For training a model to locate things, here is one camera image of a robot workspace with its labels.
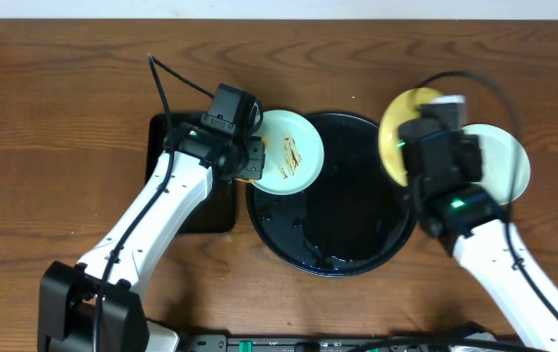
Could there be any yellow green sponge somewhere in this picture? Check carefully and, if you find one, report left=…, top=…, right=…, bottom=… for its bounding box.
left=234, top=137, right=270, bottom=185

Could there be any mint plate top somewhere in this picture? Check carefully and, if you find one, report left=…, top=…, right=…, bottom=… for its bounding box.
left=252, top=110, right=324, bottom=196

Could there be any mint plate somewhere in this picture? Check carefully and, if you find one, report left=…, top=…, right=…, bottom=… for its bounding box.
left=462, top=124, right=531, bottom=205
left=252, top=110, right=324, bottom=196

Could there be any yellow plate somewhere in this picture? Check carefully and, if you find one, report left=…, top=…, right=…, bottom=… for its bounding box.
left=378, top=87, right=443, bottom=187

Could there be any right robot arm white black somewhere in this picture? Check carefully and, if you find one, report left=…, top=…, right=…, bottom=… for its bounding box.
left=398, top=118, right=558, bottom=351

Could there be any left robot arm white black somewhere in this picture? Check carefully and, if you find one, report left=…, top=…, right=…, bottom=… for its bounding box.
left=37, top=123, right=265, bottom=351

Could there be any black rectangular tray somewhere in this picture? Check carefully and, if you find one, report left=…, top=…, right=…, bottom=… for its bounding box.
left=145, top=112, right=236, bottom=234

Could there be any black round tray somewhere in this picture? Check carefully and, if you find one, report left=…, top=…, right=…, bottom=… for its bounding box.
left=246, top=111, right=416, bottom=277

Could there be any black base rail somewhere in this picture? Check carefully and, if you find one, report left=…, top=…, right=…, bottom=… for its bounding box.
left=180, top=332, right=524, bottom=352

